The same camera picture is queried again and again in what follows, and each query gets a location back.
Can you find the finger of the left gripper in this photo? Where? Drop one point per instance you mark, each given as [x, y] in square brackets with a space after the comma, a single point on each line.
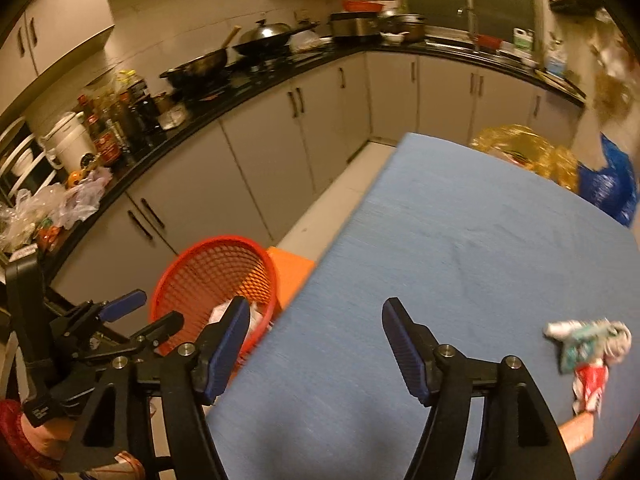
[151, 337]
[118, 308]

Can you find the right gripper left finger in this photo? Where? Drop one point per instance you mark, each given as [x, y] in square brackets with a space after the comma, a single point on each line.
[153, 410]

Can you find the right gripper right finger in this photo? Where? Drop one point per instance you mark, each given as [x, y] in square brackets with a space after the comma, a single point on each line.
[519, 438]

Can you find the red white foot carton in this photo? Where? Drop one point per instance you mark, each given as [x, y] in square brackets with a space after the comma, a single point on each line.
[589, 387]

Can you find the teal plastic wrapper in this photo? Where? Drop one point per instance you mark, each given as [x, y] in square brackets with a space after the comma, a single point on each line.
[599, 342]

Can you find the person left hand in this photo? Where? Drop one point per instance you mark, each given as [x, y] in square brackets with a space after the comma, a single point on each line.
[42, 446]

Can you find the red plastic mesh basket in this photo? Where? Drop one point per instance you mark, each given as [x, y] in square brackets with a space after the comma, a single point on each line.
[211, 273]

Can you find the clear plastic bags on counter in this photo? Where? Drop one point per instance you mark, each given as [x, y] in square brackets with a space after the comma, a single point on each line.
[62, 206]

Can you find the white electric kettle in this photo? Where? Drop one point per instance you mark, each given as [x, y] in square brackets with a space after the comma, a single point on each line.
[67, 143]

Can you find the grey base cabinets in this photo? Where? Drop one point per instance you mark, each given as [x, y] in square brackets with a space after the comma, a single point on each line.
[252, 161]

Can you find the blue table cloth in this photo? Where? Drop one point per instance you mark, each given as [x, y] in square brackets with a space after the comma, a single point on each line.
[483, 253]

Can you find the dark sauce bottle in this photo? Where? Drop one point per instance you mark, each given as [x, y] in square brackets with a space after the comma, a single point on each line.
[145, 106]

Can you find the blue plastic bag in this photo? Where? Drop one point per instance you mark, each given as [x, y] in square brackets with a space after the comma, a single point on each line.
[613, 188]

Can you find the yellow plastic bag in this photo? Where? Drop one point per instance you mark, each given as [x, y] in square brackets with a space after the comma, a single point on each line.
[522, 147]

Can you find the lidded steel wok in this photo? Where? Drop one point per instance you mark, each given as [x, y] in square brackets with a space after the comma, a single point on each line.
[266, 40]

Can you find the hanging white plastic bags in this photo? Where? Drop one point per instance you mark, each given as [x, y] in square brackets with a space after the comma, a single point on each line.
[616, 80]

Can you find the steel rice cooker pot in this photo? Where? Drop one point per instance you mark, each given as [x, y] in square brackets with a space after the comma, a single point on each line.
[354, 24]

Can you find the red bowl at sink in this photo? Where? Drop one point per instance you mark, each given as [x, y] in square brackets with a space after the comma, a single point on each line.
[488, 43]

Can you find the green white detergent jug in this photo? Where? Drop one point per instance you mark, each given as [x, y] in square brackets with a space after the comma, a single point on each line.
[523, 40]

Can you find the black wok with handle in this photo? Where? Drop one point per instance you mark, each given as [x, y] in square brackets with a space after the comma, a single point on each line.
[204, 71]

